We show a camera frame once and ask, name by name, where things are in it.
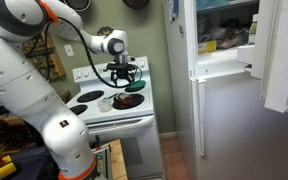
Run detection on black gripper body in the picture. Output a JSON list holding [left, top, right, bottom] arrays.
[[112, 68, 134, 81]]

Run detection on translucent white plastic bowl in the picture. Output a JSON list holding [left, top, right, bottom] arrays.
[[97, 98, 114, 113]]

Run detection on white freezer door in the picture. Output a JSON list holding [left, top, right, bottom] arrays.
[[237, 0, 288, 118]]

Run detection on blue fridge magnet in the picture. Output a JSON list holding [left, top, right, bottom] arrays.
[[171, 0, 179, 23]]

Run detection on wooden table top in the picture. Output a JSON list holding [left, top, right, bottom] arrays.
[[108, 139, 129, 180]]

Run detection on green round pot holder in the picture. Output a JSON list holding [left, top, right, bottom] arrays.
[[124, 79, 147, 93]]

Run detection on brown bottle white cap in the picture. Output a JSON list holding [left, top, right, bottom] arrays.
[[116, 92, 134, 106]]

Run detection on wooden spice rack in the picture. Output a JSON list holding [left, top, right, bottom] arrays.
[[20, 31, 67, 81]]

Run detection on white electric stove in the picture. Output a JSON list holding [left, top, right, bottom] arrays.
[[65, 55, 167, 180]]

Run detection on brown hanging pan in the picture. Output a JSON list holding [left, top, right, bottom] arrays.
[[122, 0, 151, 10]]

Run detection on dark pan with pale rim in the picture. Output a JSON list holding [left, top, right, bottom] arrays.
[[63, 0, 92, 12]]

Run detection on yellow food box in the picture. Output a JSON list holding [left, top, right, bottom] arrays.
[[197, 39, 218, 55]]

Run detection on frozen food bags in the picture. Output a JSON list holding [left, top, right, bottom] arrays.
[[217, 18, 252, 50]]

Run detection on teal food bag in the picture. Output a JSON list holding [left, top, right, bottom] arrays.
[[196, 0, 238, 11]]

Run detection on dark blue cover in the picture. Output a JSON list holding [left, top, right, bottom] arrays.
[[3, 146, 60, 180]]

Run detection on pale bottle green cap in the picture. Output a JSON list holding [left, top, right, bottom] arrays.
[[248, 13, 260, 45]]

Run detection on yellow control box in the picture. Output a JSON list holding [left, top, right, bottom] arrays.
[[0, 154, 18, 180]]

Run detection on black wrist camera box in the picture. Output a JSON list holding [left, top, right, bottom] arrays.
[[105, 62, 136, 72]]

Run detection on black corrugated cable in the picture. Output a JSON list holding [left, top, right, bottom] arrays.
[[55, 16, 144, 90]]

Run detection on white light switch plate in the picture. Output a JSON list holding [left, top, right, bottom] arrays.
[[63, 44, 75, 57]]

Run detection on thin black cable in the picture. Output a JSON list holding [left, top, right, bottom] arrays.
[[25, 19, 52, 82]]

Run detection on aluminium base frame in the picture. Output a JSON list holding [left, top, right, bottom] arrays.
[[90, 144, 114, 180]]

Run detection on white main door handle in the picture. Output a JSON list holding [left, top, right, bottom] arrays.
[[197, 78, 207, 158]]

